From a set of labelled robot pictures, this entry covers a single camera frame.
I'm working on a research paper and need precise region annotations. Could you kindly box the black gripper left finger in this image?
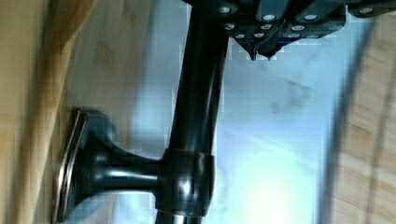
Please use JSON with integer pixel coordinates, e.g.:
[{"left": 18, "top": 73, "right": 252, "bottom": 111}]
[{"left": 183, "top": 0, "right": 285, "bottom": 61}]

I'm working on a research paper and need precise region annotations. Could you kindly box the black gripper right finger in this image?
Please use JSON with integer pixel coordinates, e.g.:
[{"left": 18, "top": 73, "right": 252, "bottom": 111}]
[{"left": 257, "top": 0, "right": 395, "bottom": 59}]

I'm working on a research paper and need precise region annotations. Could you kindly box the black metal drawer handle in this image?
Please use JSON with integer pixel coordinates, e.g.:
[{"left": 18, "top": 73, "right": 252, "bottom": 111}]
[{"left": 51, "top": 0, "right": 231, "bottom": 224}]

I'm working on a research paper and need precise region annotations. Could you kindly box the light wooden drawer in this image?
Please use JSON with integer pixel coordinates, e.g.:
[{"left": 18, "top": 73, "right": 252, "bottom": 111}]
[{"left": 1, "top": 0, "right": 152, "bottom": 224}]

